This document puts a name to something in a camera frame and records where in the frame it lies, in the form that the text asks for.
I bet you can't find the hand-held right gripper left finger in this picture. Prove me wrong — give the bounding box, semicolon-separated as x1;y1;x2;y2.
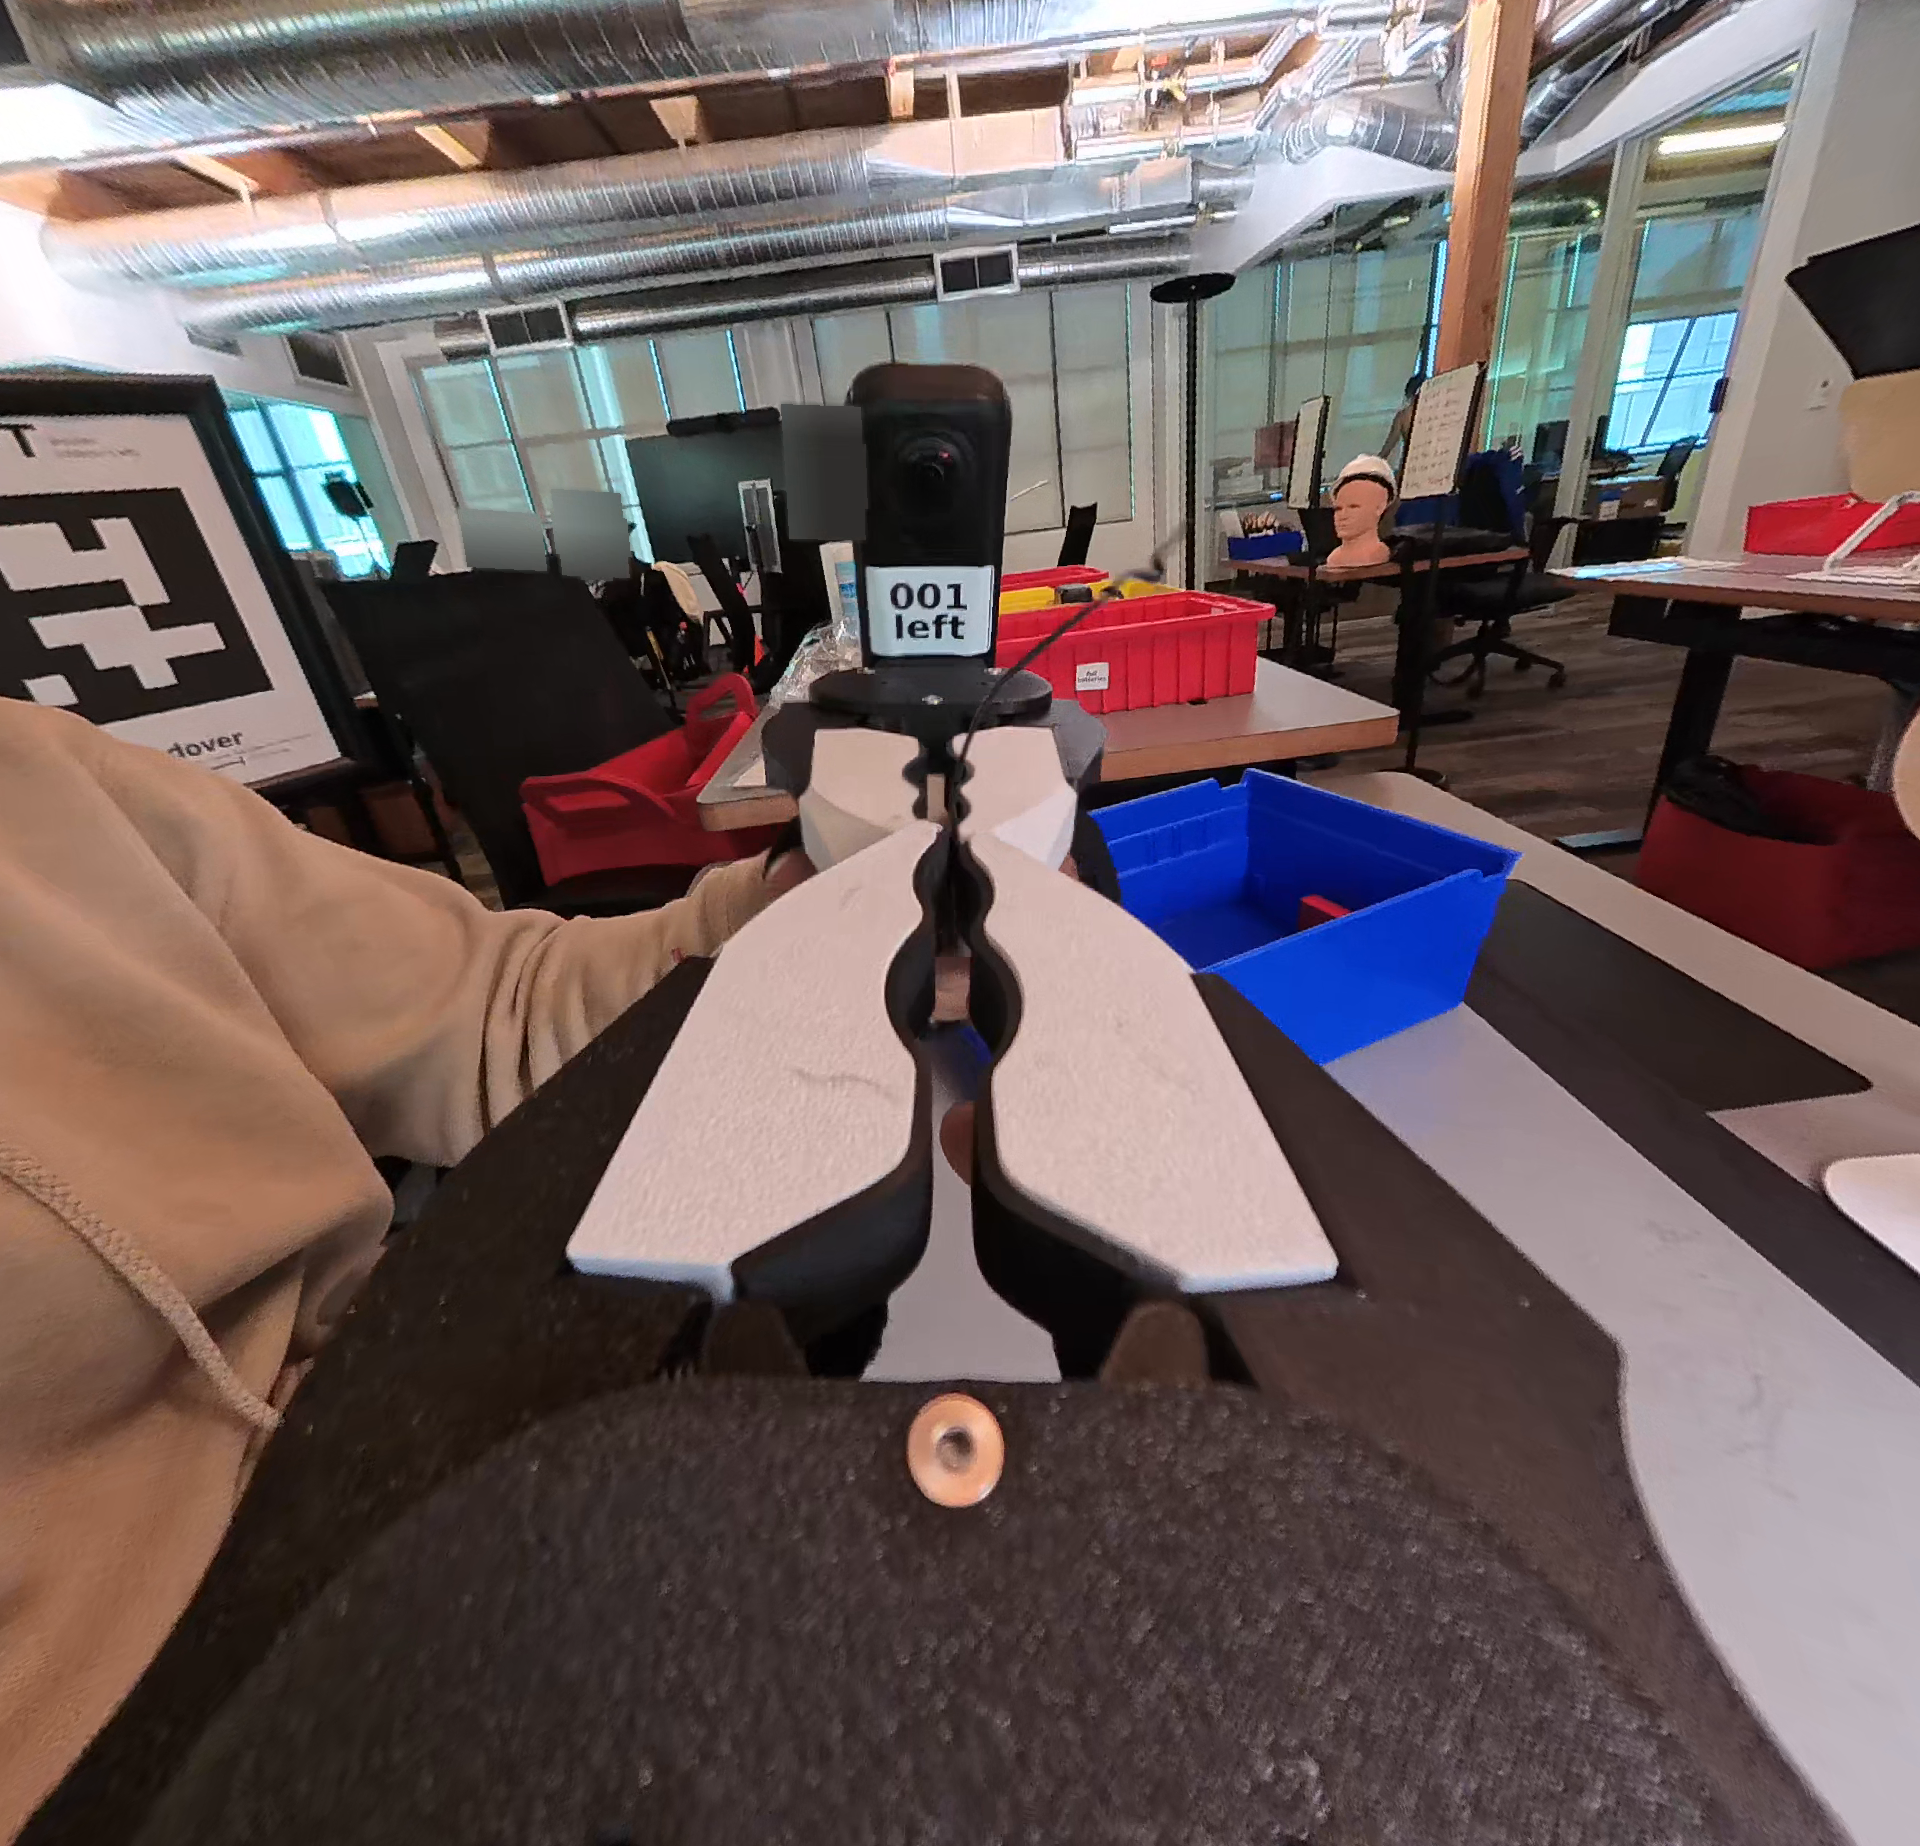
565;819;954;1370

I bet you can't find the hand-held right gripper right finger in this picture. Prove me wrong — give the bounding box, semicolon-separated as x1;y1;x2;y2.
954;830;1339;1372

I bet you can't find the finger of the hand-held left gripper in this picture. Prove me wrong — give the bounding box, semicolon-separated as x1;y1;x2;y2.
797;728;940;873
963;730;1083;873

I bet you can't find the thin black wire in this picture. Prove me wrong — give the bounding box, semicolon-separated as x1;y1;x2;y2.
956;569;1165;830

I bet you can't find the blue plastic bin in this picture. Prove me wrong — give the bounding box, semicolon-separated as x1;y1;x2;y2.
1091;766;1522;1069

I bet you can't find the person's left forearm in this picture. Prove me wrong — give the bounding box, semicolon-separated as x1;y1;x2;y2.
270;766;813;1174

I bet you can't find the clear plastic bag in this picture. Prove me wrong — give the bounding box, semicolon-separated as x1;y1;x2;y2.
773;625;866;707

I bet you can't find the yellow plastic bin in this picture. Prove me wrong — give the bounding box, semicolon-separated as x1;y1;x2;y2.
997;578;1182;622

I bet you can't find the large red tote bin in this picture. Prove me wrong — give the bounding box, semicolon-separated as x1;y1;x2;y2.
1034;590;1279;716

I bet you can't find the large black monitor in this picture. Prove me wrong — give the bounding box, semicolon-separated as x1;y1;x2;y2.
622;401;866;569

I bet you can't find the black floor lamp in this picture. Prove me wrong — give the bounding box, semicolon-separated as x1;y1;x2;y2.
1151;270;1236;594

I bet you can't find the black high-back chair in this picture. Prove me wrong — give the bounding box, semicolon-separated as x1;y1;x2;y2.
322;572;679;913

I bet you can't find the mannequin head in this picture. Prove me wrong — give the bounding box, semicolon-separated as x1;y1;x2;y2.
1321;456;1401;573

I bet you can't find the wooden top desk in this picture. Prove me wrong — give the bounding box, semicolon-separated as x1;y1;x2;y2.
1552;553;1920;853
1222;538;1535;771

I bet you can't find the black office chair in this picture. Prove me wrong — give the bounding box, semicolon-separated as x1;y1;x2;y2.
1430;453;1571;702

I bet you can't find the framed marker poster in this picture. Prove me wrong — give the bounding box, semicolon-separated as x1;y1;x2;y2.
0;371;364;793

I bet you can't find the small white board stand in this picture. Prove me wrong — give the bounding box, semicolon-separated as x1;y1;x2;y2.
1820;487;1920;582

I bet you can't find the small wooden board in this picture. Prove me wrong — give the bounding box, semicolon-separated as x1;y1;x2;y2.
1836;367;1920;509

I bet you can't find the black rectangular panel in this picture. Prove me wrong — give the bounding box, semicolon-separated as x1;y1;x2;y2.
1786;224;1920;382

